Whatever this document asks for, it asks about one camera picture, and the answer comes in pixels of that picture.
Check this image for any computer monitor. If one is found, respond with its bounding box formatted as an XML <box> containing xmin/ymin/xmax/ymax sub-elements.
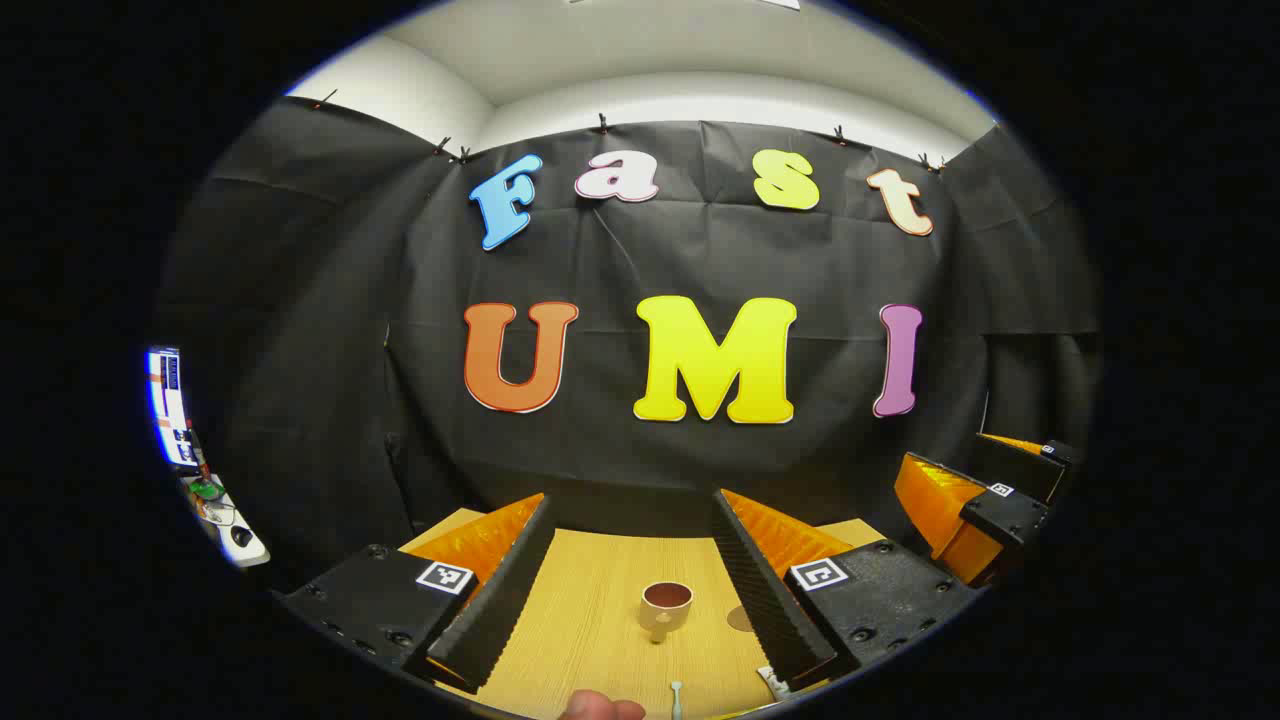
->
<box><xmin>147</xmin><ymin>345</ymin><xmax>201</xmax><ymax>469</ymax></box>

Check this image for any black backdrop cloth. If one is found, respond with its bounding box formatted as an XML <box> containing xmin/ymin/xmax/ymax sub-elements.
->
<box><xmin>150</xmin><ymin>95</ymin><xmax>1106</xmax><ymax>591</ymax></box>

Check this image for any white side desk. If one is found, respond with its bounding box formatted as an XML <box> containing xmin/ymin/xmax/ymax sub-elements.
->
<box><xmin>180</xmin><ymin>470</ymin><xmax>271</xmax><ymax>569</ymax></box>

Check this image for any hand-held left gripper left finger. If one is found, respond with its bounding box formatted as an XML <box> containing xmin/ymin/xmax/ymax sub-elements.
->
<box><xmin>283</xmin><ymin>492</ymin><xmax>557</xmax><ymax>694</ymax></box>

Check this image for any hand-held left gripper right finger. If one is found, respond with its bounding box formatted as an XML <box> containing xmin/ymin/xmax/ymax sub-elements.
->
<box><xmin>711</xmin><ymin>488</ymin><xmax>988</xmax><ymax>694</ymax></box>

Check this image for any beige cup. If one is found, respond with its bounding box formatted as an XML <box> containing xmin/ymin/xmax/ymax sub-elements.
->
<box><xmin>640</xmin><ymin>582</ymin><xmax>695</xmax><ymax>644</ymax></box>

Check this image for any wooden desktop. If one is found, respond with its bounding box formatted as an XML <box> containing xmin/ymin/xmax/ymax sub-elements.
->
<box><xmin>400</xmin><ymin>508</ymin><xmax>891</xmax><ymax>720</ymax></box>

